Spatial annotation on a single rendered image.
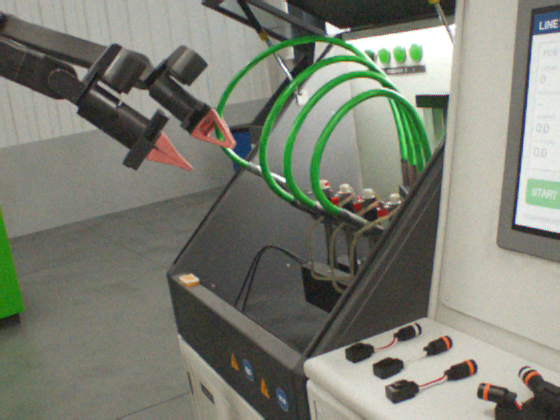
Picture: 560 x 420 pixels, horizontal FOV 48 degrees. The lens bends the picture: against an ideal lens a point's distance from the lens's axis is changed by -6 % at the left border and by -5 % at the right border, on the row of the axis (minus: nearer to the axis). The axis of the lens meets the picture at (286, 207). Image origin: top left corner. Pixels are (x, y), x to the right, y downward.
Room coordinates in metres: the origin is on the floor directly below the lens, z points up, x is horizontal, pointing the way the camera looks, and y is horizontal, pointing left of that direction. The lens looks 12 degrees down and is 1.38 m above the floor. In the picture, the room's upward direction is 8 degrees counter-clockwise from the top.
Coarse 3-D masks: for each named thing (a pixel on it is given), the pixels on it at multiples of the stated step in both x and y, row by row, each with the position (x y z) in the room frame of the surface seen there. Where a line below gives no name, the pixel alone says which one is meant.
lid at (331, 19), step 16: (288, 0) 1.68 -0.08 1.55; (304, 0) 1.62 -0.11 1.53; (320, 0) 1.58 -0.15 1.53; (336, 0) 1.54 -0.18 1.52; (352, 0) 1.50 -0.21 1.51; (368, 0) 1.47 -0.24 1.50; (384, 0) 1.43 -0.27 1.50; (400, 0) 1.40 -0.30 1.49; (416, 0) 1.37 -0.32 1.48; (448, 0) 1.30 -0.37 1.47; (320, 16) 1.72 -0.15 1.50; (336, 16) 1.65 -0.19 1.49; (352, 16) 1.60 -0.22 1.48; (368, 16) 1.56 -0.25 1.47; (384, 16) 1.52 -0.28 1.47; (400, 16) 1.49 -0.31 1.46
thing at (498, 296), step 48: (480, 0) 0.94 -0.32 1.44; (480, 48) 0.93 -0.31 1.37; (480, 96) 0.91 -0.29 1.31; (480, 144) 0.90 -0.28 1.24; (480, 192) 0.88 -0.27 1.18; (480, 240) 0.87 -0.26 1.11; (432, 288) 0.94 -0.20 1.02; (480, 288) 0.85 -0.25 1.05; (528, 288) 0.77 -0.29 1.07; (480, 336) 0.84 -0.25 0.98; (528, 336) 0.76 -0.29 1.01
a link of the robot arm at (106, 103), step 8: (96, 80) 1.01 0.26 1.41; (104, 80) 1.01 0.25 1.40; (88, 88) 1.02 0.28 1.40; (96, 88) 1.01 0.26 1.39; (104, 88) 1.03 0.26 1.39; (112, 88) 1.02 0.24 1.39; (80, 96) 1.02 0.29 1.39; (88, 96) 1.00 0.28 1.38; (96, 96) 1.00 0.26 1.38; (104, 96) 1.01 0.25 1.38; (112, 96) 1.02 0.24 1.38; (80, 104) 1.00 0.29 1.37; (88, 104) 1.00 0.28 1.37; (96, 104) 1.00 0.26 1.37; (104, 104) 1.00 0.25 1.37; (112, 104) 1.01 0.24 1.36; (80, 112) 1.00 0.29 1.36; (88, 112) 1.00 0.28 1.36; (96, 112) 1.00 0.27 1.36; (104, 112) 1.00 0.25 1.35; (112, 112) 1.01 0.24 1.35; (88, 120) 1.01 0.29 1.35; (96, 120) 1.00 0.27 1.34; (104, 120) 1.00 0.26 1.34; (112, 120) 1.01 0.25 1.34
